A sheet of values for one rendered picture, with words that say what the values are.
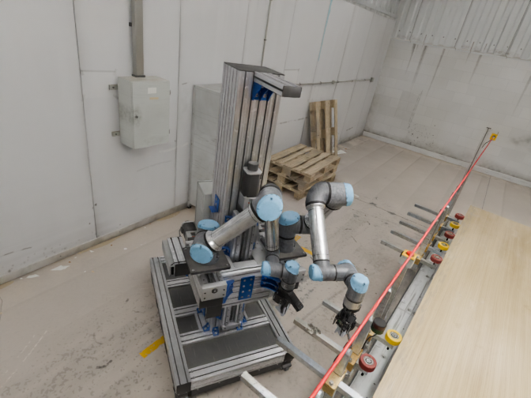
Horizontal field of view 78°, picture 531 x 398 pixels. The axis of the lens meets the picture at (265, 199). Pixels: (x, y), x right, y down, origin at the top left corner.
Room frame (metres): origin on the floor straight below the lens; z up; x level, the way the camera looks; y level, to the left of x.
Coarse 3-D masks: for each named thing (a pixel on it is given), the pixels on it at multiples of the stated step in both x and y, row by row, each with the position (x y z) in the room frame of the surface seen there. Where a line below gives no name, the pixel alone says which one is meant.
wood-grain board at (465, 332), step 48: (480, 240) 2.50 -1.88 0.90; (528, 240) 2.66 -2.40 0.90; (432, 288) 1.73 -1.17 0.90; (480, 288) 1.82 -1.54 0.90; (528, 288) 1.92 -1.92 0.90; (432, 336) 1.31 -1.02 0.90; (480, 336) 1.38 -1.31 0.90; (528, 336) 1.44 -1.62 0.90; (384, 384) 0.98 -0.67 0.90; (432, 384) 1.03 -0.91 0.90; (480, 384) 1.07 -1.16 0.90; (528, 384) 1.12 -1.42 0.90
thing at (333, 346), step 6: (300, 324) 1.28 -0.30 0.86; (306, 324) 1.29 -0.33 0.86; (306, 330) 1.26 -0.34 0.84; (312, 336) 1.24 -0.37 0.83; (318, 336) 1.22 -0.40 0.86; (324, 336) 1.22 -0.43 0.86; (324, 342) 1.20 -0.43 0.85; (330, 342) 1.20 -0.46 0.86; (330, 348) 1.18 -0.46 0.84; (336, 348) 1.16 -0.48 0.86; (342, 348) 1.17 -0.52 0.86; (366, 372) 1.07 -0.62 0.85
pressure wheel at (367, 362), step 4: (360, 356) 1.10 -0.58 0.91; (364, 356) 1.11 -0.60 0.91; (368, 356) 1.11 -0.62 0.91; (372, 356) 1.11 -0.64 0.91; (360, 360) 1.08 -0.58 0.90; (364, 360) 1.09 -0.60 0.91; (368, 360) 1.08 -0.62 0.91; (372, 360) 1.09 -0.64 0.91; (360, 364) 1.07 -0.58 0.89; (364, 364) 1.06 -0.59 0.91; (368, 364) 1.07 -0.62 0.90; (372, 364) 1.07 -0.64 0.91; (376, 364) 1.07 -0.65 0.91; (364, 368) 1.05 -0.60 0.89; (368, 368) 1.05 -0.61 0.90; (372, 368) 1.05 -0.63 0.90; (368, 372) 1.05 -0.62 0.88
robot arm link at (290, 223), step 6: (282, 216) 1.69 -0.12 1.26; (288, 216) 1.69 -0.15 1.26; (294, 216) 1.70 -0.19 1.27; (300, 216) 1.73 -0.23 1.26; (282, 222) 1.67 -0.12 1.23; (288, 222) 1.66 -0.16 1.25; (294, 222) 1.66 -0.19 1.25; (300, 222) 1.69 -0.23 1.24; (282, 228) 1.66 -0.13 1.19; (288, 228) 1.66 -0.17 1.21; (294, 228) 1.66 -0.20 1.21; (300, 228) 1.67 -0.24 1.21; (282, 234) 1.66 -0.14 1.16; (288, 234) 1.66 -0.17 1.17; (294, 234) 1.68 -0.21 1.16
